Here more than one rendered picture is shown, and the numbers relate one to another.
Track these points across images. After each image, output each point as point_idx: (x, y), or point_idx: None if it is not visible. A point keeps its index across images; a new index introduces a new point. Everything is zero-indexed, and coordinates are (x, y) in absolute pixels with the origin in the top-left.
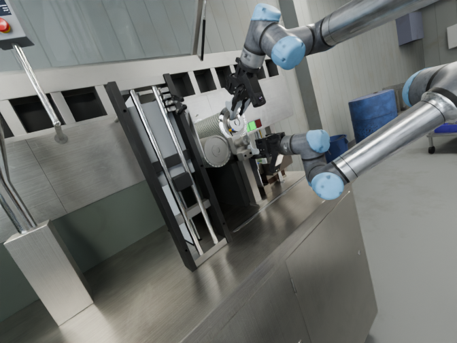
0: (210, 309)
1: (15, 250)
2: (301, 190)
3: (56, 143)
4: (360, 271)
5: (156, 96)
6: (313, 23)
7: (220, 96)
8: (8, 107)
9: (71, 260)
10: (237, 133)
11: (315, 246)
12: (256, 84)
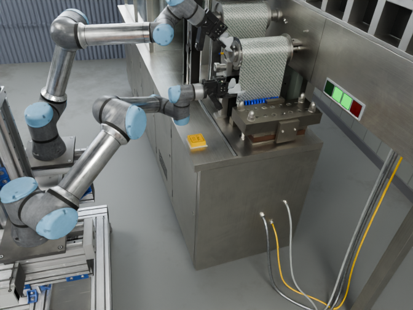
0: (156, 84)
1: None
2: (207, 133)
3: None
4: (191, 219)
5: None
6: (160, 21)
7: (338, 31)
8: None
9: (206, 44)
10: (233, 63)
11: (178, 143)
12: (198, 34)
